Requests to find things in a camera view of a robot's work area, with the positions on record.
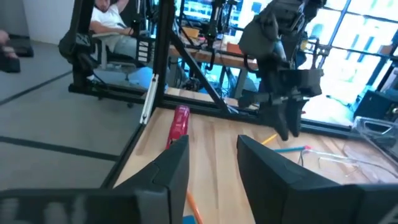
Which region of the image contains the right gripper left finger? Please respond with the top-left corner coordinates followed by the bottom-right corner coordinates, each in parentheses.
top-left (0, 135), bottom-right (190, 224)

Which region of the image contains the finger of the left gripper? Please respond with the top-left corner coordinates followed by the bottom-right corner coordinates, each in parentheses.
top-left (285, 96), bottom-right (309, 138)
top-left (259, 102), bottom-right (290, 141)

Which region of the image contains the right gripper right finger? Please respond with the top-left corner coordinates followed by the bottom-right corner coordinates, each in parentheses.
top-left (236, 134), bottom-right (398, 224)

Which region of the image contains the yellow pencil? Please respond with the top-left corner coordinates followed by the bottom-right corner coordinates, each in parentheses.
top-left (261, 133), bottom-right (278, 146)

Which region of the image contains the blue pencil pink eraser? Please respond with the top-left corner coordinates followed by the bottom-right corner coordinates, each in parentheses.
top-left (273, 145), bottom-right (312, 153)

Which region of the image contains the orange pencil pink eraser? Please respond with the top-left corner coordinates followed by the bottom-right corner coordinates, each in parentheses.
top-left (185, 191), bottom-right (205, 224)

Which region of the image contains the clear plastic bin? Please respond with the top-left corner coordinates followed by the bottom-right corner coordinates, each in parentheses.
top-left (353, 116), bottom-right (398, 147)
top-left (298, 148), bottom-right (398, 185)

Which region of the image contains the red rectangular case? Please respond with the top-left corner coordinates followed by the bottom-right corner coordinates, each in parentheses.
top-left (165, 105), bottom-right (191, 150)

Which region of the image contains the orange box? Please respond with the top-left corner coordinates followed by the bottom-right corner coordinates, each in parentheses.
top-left (226, 42), bottom-right (244, 55)

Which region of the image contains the black equipment box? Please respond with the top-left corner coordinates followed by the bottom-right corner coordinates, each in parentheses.
top-left (353, 89), bottom-right (398, 123)

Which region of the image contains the wooden workbench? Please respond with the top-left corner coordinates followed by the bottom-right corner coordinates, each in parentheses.
top-left (167, 40), bottom-right (259, 71)

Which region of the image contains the white plastic strip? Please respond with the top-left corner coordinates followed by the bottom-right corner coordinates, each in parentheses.
top-left (139, 73), bottom-right (160, 126)

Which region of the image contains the blue plastic tub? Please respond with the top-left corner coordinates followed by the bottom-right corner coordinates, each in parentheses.
top-left (127, 66), bottom-right (175, 91)

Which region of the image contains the cardboard box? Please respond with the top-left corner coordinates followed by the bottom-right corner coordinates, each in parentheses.
top-left (181, 26), bottom-right (200, 40)

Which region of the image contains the white office chair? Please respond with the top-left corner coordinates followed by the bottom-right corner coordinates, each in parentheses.
top-left (91, 30), bottom-right (139, 82)

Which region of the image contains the person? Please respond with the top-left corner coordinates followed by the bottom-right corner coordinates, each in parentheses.
top-left (89, 0), bottom-right (147, 60)

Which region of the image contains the black case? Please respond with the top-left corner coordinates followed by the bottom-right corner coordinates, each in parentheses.
top-left (0, 34), bottom-right (34, 74)

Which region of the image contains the person's hand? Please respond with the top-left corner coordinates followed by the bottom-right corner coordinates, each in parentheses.
top-left (0, 29), bottom-right (19, 60)

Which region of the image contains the black metal table frame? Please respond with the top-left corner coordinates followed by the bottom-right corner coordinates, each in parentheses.
top-left (58, 0), bottom-right (358, 190)

